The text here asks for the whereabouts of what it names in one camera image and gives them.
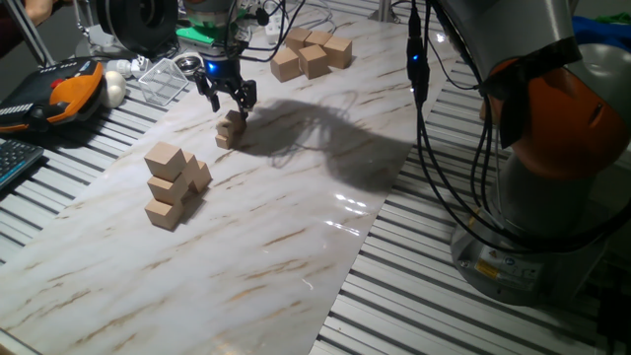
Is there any blue bag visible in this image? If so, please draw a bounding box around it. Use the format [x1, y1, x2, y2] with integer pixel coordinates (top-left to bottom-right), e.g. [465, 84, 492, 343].
[571, 15, 631, 50]

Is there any large wooden cube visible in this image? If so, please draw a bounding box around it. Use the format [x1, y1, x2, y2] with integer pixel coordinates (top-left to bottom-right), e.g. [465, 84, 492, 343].
[270, 46, 303, 84]
[284, 27, 313, 53]
[322, 35, 354, 70]
[304, 30, 334, 49]
[298, 43, 330, 81]

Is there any green cloth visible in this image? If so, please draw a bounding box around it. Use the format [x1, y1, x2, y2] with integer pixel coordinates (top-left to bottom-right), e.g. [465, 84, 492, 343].
[594, 12, 631, 26]

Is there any white power strip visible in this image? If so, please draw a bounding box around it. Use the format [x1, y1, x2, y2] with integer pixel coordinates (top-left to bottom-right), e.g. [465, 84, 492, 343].
[263, 12, 292, 45]

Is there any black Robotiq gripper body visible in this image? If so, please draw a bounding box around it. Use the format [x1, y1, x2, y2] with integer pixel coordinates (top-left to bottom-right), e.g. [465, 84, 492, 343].
[199, 54, 244, 95]

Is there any aluminium upright post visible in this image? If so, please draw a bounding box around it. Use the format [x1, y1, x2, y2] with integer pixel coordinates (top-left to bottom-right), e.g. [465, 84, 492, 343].
[368, 0, 400, 24]

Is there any clear plastic box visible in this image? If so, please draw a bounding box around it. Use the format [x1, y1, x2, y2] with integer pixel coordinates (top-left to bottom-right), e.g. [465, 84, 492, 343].
[137, 57, 190, 107]

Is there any round metal bowl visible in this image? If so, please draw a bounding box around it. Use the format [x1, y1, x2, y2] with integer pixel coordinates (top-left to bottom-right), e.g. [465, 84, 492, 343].
[172, 51, 206, 76]

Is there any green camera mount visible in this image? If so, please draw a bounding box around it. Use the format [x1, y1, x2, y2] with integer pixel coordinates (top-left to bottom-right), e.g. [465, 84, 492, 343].
[175, 22, 238, 46]

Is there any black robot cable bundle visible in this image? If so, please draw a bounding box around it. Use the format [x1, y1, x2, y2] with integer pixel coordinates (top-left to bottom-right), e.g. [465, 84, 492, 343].
[224, 0, 543, 252]

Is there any aluminium frame profile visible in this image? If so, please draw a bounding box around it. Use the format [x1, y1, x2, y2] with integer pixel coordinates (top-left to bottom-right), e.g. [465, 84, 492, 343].
[4, 0, 55, 68]

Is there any marble pattern mat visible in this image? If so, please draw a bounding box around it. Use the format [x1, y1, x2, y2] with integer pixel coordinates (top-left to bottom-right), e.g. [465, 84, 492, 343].
[0, 19, 459, 355]

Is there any dark red sleeved forearm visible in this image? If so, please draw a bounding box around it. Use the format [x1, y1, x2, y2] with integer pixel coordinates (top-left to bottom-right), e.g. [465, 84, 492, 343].
[0, 4, 31, 60]

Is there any orange black teach pendant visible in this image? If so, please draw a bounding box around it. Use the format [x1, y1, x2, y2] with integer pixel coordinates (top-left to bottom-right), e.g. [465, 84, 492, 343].
[0, 56, 107, 134]

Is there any medium wooden cube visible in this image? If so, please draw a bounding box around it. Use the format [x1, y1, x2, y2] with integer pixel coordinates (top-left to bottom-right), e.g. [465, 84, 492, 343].
[146, 175, 189, 206]
[143, 141, 187, 182]
[189, 160, 214, 194]
[180, 151, 201, 186]
[144, 197, 186, 232]

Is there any bare person hand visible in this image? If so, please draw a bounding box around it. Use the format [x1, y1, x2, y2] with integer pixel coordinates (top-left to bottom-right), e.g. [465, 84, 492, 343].
[24, 0, 65, 27]

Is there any black round spool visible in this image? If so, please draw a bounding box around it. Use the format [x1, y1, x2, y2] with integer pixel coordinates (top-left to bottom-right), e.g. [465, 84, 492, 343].
[96, 0, 181, 58]

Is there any white plug adapter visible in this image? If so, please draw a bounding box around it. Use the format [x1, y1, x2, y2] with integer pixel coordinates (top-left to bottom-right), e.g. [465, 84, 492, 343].
[105, 54, 152, 79]

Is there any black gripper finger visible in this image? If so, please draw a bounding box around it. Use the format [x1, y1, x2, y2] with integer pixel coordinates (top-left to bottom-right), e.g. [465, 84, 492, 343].
[193, 72, 222, 113]
[235, 79, 258, 120]

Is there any black computer keyboard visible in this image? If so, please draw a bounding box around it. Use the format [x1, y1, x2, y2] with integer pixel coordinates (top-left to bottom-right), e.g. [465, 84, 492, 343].
[0, 139, 45, 191]

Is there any white egg shaped object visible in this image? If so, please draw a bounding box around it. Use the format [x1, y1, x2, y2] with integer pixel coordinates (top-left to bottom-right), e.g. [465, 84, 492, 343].
[101, 70, 128, 109]

